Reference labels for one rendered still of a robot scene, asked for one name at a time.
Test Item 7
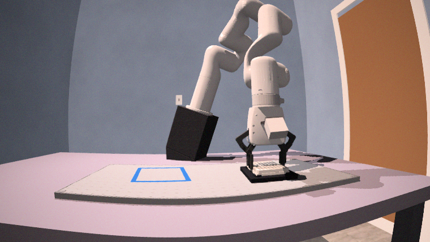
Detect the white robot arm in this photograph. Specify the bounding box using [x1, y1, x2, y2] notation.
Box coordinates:
[186, 0, 293, 140]

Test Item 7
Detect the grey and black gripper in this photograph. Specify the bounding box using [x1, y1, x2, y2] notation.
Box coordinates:
[235, 105, 296, 169]

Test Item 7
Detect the blue tape outline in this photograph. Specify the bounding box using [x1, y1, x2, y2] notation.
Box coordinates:
[131, 167, 191, 182]

